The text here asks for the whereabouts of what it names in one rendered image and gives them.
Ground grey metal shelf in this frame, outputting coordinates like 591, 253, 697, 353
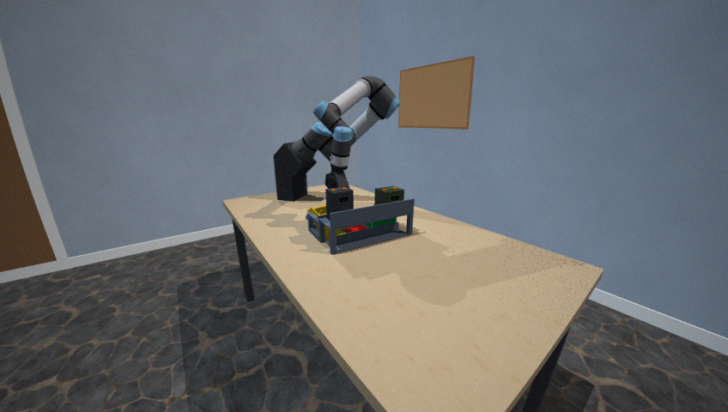
306, 198, 415, 255

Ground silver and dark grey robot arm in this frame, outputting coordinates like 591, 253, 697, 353
291, 76, 400, 167

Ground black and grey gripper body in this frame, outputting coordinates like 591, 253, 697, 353
325, 164, 348, 189

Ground yellow bin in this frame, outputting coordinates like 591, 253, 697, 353
307, 205, 329, 235

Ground green bin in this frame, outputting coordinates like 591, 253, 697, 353
366, 217, 396, 228

